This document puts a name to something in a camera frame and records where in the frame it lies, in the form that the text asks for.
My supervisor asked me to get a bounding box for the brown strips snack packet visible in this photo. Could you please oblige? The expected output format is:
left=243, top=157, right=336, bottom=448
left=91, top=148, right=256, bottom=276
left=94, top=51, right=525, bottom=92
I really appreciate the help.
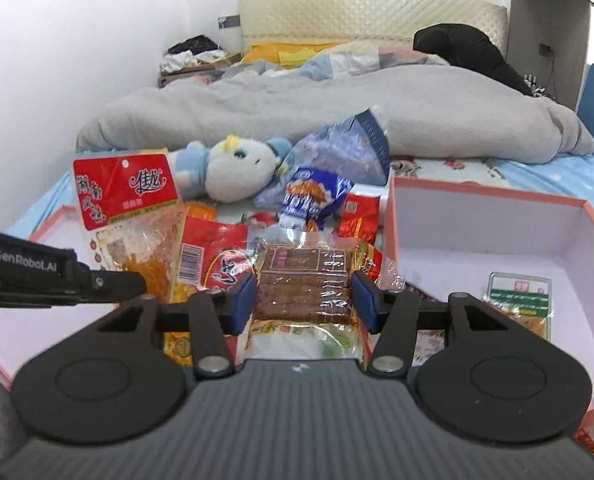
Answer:
left=236, top=231, right=406, bottom=361

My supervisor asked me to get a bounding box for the red top clear tofu packet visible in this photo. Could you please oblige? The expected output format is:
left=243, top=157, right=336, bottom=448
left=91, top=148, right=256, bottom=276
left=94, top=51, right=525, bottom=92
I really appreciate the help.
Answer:
left=72, top=150, right=186, bottom=301

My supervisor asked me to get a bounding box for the green pickled vegetable packet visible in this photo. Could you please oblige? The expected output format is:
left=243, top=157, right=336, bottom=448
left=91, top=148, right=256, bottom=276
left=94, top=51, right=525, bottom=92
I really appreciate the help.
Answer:
left=486, top=272, right=552, bottom=340

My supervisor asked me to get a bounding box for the red yellow corn snack packet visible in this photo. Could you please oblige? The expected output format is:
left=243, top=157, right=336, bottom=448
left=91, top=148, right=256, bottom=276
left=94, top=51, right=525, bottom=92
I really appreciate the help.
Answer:
left=169, top=217, right=254, bottom=304

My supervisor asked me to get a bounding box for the orange box lid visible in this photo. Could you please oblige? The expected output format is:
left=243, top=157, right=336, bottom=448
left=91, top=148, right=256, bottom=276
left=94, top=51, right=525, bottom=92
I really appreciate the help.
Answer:
left=0, top=206, right=114, bottom=389

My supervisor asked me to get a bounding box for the red foil tea packet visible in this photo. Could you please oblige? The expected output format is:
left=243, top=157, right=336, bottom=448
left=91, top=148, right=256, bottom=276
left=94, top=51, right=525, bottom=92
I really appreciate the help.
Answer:
left=338, top=194, right=379, bottom=245

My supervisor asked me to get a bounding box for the orange open storage box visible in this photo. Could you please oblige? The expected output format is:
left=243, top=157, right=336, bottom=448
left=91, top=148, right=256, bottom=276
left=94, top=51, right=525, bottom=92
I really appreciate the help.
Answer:
left=384, top=177, right=594, bottom=426

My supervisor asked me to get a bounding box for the orange snack packet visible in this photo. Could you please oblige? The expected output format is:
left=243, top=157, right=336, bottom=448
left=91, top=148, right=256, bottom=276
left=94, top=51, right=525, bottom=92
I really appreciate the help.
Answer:
left=186, top=202, right=217, bottom=221

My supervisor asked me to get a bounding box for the blue white snack bag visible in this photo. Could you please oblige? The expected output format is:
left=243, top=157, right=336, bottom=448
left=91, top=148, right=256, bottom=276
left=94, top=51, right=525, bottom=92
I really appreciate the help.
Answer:
left=279, top=167, right=353, bottom=232

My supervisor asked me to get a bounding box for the white blue plush duck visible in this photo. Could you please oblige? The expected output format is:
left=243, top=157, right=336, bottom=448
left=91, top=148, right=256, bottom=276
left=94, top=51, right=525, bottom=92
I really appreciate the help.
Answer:
left=168, top=134, right=293, bottom=204

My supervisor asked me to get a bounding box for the translucent blue tissue bag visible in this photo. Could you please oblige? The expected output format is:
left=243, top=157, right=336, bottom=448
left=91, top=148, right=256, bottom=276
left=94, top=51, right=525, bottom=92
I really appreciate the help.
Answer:
left=254, top=105, right=390, bottom=210

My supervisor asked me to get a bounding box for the grey duvet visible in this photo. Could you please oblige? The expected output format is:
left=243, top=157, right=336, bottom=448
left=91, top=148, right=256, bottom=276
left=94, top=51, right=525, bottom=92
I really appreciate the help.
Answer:
left=76, top=65, right=594, bottom=164

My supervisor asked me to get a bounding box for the floral bed sheet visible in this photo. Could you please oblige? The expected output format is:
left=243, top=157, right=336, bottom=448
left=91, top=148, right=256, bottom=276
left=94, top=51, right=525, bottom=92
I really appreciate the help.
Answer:
left=6, top=152, right=594, bottom=456

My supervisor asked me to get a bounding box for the patchwork pastel quilt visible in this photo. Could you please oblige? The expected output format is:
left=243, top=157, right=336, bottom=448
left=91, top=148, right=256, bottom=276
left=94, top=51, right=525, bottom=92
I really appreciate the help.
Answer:
left=221, top=41, right=449, bottom=81

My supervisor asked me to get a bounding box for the light blue star blanket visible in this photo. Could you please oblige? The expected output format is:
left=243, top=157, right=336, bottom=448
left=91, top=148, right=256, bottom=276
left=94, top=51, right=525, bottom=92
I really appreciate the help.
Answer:
left=490, top=155, right=594, bottom=208

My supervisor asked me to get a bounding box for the yellow pillow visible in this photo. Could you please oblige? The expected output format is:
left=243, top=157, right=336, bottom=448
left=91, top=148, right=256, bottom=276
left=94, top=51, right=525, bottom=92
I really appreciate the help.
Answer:
left=241, top=42, right=337, bottom=70

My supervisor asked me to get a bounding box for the black clothing pile on bed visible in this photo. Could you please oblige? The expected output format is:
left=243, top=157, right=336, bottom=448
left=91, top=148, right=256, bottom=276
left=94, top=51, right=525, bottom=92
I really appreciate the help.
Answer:
left=413, top=24, right=532, bottom=96

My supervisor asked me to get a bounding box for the cream quilted headboard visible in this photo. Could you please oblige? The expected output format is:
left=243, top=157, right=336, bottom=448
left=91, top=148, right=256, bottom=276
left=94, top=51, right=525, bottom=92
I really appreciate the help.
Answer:
left=239, top=0, right=508, bottom=53

